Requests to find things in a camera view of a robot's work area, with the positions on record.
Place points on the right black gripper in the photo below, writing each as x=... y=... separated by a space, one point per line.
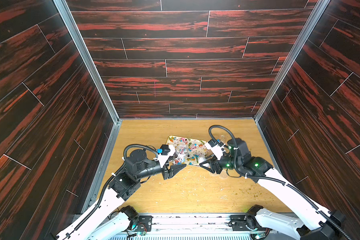
x=218 y=163

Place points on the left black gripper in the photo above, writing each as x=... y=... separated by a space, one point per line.
x=169 y=173

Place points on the clear jar lid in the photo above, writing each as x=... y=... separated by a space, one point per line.
x=223 y=176
x=203 y=159

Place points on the white-lidded candy jar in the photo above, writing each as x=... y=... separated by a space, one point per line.
x=181 y=153

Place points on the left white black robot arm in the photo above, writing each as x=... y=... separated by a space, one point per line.
x=140 y=162

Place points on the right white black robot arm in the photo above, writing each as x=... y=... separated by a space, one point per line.
x=312 y=221

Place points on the floral pink rectangular tray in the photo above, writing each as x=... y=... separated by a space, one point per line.
x=197 y=149

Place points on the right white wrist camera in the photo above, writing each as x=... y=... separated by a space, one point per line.
x=217 y=147

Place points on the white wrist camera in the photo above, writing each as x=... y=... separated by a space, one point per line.
x=164 y=153
x=217 y=147

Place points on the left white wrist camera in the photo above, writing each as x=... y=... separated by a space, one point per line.
x=164 y=153

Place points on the metal front rail frame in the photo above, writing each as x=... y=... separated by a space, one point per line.
x=173 y=227

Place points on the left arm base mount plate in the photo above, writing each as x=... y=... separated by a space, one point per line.
x=142 y=223

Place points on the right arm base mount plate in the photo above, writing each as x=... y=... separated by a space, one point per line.
x=243 y=223

